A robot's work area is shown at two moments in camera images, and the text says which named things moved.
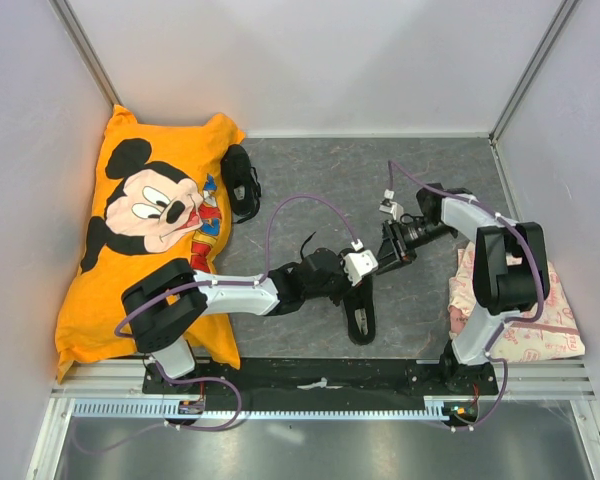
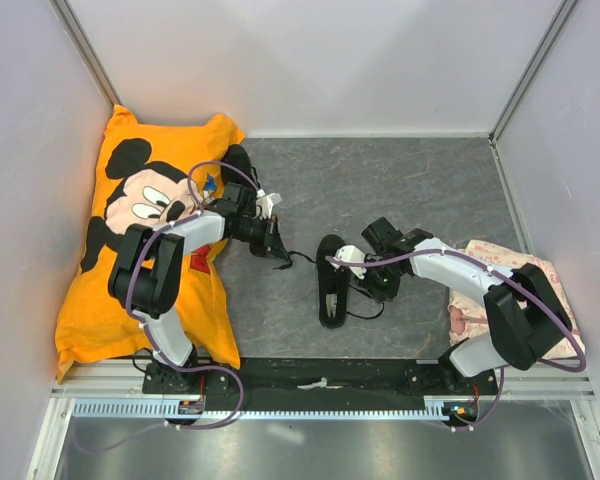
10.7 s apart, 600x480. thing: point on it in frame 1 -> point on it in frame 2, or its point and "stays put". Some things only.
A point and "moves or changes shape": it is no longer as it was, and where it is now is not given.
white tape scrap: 317,385 stays put
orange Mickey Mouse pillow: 159,196 stays put
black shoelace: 304,243 -> 290,254
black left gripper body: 334,289 -> 261,235
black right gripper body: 402,240 -> 381,280
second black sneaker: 242,181 stays put
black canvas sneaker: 359,301 moves or changes shape
